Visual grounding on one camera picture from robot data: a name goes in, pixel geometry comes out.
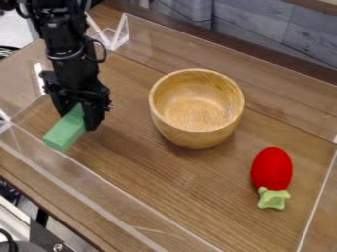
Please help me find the red plush strawberry toy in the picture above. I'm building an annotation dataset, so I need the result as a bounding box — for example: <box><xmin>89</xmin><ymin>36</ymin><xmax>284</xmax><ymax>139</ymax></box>
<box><xmin>251</xmin><ymin>147</ymin><xmax>293</xmax><ymax>210</ymax></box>

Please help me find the black clamp with cable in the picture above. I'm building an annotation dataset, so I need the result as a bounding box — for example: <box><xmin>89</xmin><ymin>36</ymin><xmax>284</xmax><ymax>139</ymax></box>
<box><xmin>0</xmin><ymin>228</ymin><xmax>78</xmax><ymax>252</ymax></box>

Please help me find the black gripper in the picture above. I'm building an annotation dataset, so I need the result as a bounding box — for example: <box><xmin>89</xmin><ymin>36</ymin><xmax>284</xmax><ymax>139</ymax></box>
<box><xmin>41</xmin><ymin>56</ymin><xmax>111</xmax><ymax>131</ymax></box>

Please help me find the green foam stick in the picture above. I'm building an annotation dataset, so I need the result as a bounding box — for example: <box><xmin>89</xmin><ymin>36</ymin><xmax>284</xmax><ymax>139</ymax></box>
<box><xmin>43</xmin><ymin>104</ymin><xmax>86</xmax><ymax>152</ymax></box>

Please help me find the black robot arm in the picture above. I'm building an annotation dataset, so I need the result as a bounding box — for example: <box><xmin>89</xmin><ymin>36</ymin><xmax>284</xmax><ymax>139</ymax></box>
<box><xmin>0</xmin><ymin>0</ymin><xmax>111</xmax><ymax>131</ymax></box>

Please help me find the brown wooden bowl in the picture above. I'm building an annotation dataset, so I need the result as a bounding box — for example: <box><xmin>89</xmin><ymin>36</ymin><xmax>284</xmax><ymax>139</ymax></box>
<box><xmin>149</xmin><ymin>68</ymin><xmax>245</xmax><ymax>149</ymax></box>

